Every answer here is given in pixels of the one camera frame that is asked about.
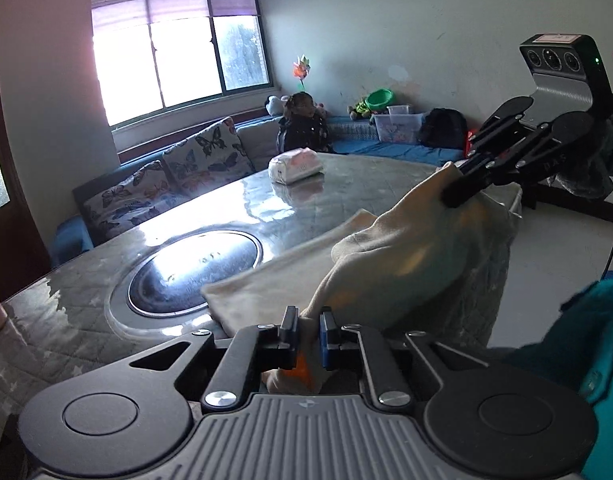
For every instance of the blue sofa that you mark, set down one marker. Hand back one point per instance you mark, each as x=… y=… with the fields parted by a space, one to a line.
x=366 y=146

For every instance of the white plush toy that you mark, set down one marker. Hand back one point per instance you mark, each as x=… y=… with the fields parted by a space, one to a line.
x=275 y=105

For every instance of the green yellow plush toy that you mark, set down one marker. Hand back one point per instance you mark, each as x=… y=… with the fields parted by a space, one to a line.
x=359 y=109

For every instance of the sliding glass window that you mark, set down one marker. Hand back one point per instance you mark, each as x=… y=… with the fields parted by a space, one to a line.
x=181 y=55

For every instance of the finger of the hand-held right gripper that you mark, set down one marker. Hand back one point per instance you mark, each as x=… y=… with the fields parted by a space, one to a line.
x=486 y=177
x=486 y=147

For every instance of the grey sofa cushion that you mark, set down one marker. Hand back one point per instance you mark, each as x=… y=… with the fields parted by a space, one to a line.
x=259 y=142

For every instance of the white tissue pack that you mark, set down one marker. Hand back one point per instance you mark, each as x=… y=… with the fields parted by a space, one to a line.
x=294 y=165

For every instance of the beige garment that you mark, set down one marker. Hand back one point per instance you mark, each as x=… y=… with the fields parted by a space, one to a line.
x=411 y=245

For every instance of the green plastic basin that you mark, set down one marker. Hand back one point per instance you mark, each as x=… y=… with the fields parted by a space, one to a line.
x=380 y=98

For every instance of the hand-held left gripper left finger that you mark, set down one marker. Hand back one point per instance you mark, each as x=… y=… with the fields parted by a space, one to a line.
x=289 y=332

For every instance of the colourful pinwheel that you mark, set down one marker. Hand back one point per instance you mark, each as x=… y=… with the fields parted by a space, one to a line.
x=301 y=67

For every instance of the butterfly print pillow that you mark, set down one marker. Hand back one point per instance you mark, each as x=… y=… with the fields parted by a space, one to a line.
x=209 y=157
x=129 y=200

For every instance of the person's teal jacket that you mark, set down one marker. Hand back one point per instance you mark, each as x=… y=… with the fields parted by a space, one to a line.
x=576 y=350

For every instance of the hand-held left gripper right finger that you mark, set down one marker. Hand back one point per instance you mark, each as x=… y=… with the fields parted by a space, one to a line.
x=327 y=335

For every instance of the round black table burner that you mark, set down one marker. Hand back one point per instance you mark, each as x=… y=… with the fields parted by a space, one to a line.
x=196 y=272

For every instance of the black backpack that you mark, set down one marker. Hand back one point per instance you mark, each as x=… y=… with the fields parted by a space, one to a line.
x=442 y=129

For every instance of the brown door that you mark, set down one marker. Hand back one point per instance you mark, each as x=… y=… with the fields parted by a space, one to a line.
x=16 y=240

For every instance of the clear plastic storage box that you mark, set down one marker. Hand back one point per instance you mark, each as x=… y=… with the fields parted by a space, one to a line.
x=396 y=127

